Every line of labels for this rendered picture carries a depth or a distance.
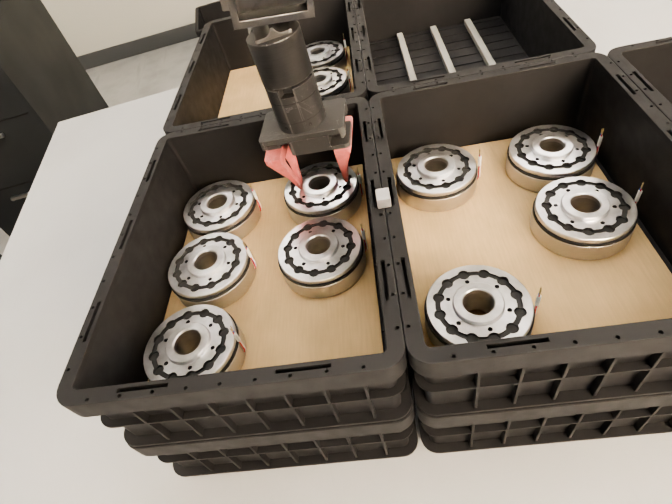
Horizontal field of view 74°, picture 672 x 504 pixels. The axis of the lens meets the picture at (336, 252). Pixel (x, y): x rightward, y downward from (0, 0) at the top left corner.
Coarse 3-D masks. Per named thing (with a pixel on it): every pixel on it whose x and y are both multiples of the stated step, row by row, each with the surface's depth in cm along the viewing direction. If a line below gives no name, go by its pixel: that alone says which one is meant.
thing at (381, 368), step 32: (192, 128) 63; (224, 128) 61; (160, 160) 60; (128, 224) 51; (384, 224) 44; (384, 256) 41; (384, 288) 40; (96, 320) 42; (384, 320) 36; (384, 352) 35; (64, 384) 38; (128, 384) 37; (160, 384) 37; (192, 384) 36; (224, 384) 35; (256, 384) 35; (288, 384) 35; (320, 384) 35; (352, 384) 35
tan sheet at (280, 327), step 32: (256, 192) 67; (288, 224) 61; (352, 224) 59; (256, 256) 58; (256, 288) 55; (288, 288) 54; (352, 288) 52; (256, 320) 51; (288, 320) 50; (320, 320) 50; (352, 320) 49; (256, 352) 49; (288, 352) 48; (320, 352) 47; (352, 352) 46
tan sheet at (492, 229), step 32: (480, 192) 58; (512, 192) 57; (416, 224) 56; (448, 224) 55; (480, 224) 54; (512, 224) 53; (416, 256) 53; (448, 256) 52; (480, 256) 51; (512, 256) 50; (544, 256) 50; (640, 256) 47; (416, 288) 50; (544, 288) 47; (576, 288) 46; (608, 288) 46; (640, 288) 45; (544, 320) 45; (576, 320) 44; (608, 320) 43; (640, 320) 43
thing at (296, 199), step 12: (312, 168) 63; (324, 168) 62; (336, 168) 62; (348, 168) 61; (348, 180) 60; (288, 192) 60; (300, 192) 60; (336, 192) 58; (348, 192) 58; (288, 204) 59; (300, 204) 58; (312, 204) 58; (324, 204) 58; (336, 204) 57
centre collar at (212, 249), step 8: (200, 248) 56; (208, 248) 55; (216, 248) 55; (192, 256) 55; (200, 256) 55; (224, 256) 54; (192, 264) 54; (216, 264) 53; (192, 272) 53; (200, 272) 53; (208, 272) 53; (216, 272) 53
